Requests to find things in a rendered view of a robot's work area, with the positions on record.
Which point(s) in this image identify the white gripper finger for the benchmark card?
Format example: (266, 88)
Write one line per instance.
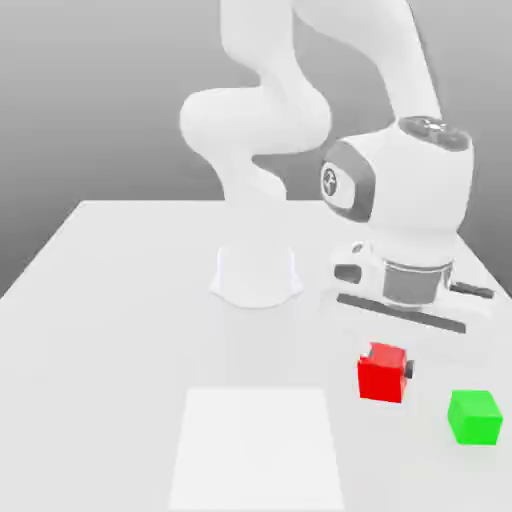
(410, 368)
(364, 351)

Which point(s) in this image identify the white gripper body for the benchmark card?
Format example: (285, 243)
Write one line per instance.
(400, 315)

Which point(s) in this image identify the small red cube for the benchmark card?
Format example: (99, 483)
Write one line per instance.
(380, 380)

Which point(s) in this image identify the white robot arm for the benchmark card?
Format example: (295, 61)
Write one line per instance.
(256, 120)

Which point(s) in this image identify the small green cube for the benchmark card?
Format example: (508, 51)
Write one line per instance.
(476, 420)

